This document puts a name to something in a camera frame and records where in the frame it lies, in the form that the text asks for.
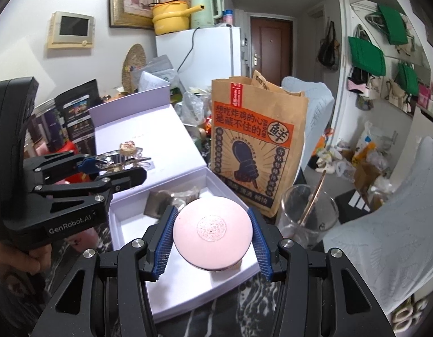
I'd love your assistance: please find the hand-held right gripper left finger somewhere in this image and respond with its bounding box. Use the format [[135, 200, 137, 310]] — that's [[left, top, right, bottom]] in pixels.
[[32, 205, 180, 337]]

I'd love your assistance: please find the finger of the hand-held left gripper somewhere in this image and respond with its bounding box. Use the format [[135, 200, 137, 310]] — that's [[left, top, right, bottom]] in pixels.
[[23, 152, 98, 184], [32, 167, 147, 215]]

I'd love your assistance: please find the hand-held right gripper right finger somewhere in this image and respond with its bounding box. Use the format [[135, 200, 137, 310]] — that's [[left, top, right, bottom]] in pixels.
[[246, 208, 396, 337]]

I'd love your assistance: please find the decorative bear hair clip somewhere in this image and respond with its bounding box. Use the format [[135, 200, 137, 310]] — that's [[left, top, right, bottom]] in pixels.
[[97, 140, 155, 174]]

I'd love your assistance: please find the pink round compact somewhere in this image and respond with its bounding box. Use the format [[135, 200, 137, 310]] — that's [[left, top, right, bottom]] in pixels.
[[173, 197, 254, 272]]

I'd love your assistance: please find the lilac gift box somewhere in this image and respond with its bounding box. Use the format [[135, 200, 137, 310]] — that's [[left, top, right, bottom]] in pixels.
[[88, 85, 261, 323]]

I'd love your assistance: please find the person's left hand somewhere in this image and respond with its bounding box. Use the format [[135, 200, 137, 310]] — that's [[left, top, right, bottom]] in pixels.
[[0, 240, 53, 288]]

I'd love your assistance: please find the dark purple carton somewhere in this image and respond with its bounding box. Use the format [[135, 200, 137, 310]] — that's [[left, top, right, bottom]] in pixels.
[[29, 107, 68, 155]]

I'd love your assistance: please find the glass beaker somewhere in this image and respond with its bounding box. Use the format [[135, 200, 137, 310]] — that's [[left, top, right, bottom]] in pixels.
[[279, 184, 340, 253]]

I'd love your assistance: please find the translucent hair claw clip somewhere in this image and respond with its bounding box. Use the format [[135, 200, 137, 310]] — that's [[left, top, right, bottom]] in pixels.
[[167, 187, 203, 211]]

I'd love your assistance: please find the black printed package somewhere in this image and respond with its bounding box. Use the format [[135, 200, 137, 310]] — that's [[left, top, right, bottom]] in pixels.
[[55, 79, 99, 144]]

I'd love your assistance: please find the wooden stirrer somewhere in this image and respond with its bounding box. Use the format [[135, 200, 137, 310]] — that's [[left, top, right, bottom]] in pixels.
[[299, 169, 327, 225]]

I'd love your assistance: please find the printed brown paper bag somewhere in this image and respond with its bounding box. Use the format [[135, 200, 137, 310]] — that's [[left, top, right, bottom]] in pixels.
[[210, 70, 309, 218]]

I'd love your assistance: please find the crumpled clear plastic bag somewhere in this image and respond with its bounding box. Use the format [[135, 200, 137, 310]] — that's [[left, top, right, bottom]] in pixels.
[[181, 91, 206, 127]]

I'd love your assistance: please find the round woven mat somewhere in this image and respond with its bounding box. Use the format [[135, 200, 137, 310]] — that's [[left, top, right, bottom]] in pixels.
[[122, 44, 147, 94]]

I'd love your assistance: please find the grey plastic mailer bag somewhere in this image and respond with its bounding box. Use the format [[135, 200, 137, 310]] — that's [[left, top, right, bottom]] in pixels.
[[130, 55, 178, 92]]

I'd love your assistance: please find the white refrigerator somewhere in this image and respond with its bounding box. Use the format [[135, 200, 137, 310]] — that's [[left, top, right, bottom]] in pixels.
[[155, 26, 242, 92]]

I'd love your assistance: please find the white blue plastic bag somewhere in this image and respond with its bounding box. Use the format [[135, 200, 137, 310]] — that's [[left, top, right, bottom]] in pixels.
[[355, 121, 382, 155]]

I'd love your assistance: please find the yellow pot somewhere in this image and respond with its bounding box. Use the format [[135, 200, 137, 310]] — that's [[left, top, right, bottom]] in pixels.
[[152, 1, 206, 36]]

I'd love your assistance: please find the framed picture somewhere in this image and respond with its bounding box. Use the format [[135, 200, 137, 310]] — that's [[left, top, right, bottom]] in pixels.
[[109, 0, 158, 30]]

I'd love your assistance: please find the green electric kettle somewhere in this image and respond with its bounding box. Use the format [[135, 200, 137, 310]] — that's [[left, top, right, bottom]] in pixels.
[[191, 0, 224, 29]]

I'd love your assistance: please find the brown door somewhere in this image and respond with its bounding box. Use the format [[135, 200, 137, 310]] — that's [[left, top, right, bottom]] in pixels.
[[250, 17, 293, 88]]

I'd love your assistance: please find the dark hanging handbag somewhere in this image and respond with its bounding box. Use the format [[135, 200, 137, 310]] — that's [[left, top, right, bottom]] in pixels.
[[317, 21, 340, 71]]

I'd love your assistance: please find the green tote bag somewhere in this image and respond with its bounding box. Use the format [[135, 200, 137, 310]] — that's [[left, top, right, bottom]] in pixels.
[[348, 36, 385, 77]]

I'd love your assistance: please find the intercom wall panel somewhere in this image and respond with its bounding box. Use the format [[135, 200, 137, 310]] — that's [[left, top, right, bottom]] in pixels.
[[48, 12, 95, 49]]

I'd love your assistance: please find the black power cable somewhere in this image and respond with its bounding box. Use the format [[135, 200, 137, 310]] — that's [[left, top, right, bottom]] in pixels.
[[177, 28, 198, 74]]

